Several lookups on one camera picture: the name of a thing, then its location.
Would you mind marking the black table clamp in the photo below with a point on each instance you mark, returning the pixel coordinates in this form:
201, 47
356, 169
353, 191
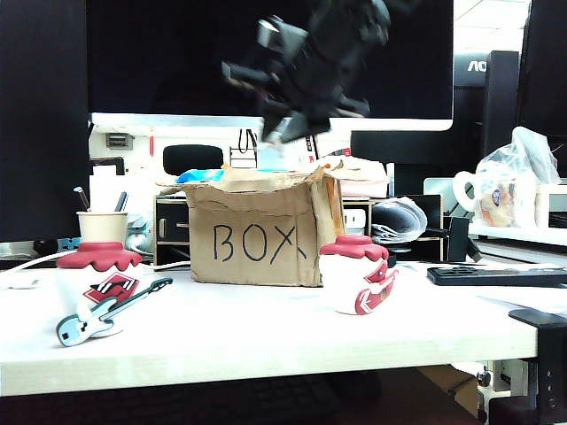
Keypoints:
551, 336

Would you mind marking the black chair headrest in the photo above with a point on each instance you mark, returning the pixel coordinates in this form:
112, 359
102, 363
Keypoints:
193, 159

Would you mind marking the white monitor riser shelf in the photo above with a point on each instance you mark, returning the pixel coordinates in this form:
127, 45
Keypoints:
511, 233

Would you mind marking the cardboard box lettered BOX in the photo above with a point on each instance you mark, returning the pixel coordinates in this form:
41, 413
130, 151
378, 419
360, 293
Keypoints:
252, 239

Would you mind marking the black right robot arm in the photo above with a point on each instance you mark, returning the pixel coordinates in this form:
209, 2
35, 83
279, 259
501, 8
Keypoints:
354, 17

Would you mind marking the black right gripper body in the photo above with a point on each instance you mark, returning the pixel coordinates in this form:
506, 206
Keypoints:
319, 75

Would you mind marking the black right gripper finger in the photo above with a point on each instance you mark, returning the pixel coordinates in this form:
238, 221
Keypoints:
275, 121
308, 126

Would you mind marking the pale blue white gadget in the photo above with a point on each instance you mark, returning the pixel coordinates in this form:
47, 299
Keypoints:
137, 234

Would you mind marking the black AOC monitor back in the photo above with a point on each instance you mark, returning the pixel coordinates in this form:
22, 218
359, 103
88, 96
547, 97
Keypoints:
502, 102

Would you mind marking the clear plastic bag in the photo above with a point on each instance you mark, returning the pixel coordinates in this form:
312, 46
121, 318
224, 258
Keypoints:
516, 186

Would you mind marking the white power socket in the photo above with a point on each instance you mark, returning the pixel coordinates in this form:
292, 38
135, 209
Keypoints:
355, 218

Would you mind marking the thick black pen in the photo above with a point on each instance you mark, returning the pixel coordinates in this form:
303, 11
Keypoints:
121, 202

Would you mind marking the red white black carton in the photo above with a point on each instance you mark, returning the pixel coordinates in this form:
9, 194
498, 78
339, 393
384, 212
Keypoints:
313, 150

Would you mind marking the black remote control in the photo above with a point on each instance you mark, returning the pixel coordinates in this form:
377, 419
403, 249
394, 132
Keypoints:
498, 276

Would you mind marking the grey wall socket box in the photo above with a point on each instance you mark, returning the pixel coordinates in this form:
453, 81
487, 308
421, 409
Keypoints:
119, 141

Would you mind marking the slim dark pen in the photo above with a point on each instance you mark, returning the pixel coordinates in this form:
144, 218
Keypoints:
82, 198

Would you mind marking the folded grey white magazine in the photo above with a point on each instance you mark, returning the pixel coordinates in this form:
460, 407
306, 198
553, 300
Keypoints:
401, 217

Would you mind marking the low black monitor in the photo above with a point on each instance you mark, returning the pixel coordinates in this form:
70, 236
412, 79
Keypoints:
414, 155

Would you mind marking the blue white plastic packet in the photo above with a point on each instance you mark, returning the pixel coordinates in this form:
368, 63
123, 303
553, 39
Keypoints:
198, 176

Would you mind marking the red-capped doll with arrow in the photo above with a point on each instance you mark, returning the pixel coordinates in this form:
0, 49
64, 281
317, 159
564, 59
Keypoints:
354, 283

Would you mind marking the red hanging ornament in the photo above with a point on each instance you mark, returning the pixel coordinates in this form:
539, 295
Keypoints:
151, 143

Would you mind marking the dark black monitor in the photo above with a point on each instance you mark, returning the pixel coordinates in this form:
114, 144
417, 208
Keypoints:
40, 110

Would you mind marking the pink white stacked boxes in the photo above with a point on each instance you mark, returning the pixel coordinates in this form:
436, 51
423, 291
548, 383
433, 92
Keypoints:
364, 180

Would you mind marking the black wooden desk organizer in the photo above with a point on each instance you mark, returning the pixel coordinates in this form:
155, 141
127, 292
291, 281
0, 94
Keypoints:
171, 221

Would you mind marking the tall black monitor panel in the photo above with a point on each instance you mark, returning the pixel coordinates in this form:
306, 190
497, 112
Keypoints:
546, 66

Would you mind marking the large white-framed monitor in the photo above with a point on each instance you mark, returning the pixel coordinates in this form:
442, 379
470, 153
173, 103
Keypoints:
155, 57

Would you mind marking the small black stand block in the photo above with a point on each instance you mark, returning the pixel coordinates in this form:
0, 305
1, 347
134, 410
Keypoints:
460, 238

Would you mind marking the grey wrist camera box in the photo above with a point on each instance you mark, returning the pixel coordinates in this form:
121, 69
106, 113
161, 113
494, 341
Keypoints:
281, 32

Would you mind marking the brown cardboard carton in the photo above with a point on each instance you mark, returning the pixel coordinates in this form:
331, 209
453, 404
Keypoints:
452, 384

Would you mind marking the beige paper cup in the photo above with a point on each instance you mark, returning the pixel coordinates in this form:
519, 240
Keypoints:
103, 226

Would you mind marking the red-capped doll with guitar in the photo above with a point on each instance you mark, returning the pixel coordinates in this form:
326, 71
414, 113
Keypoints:
106, 283

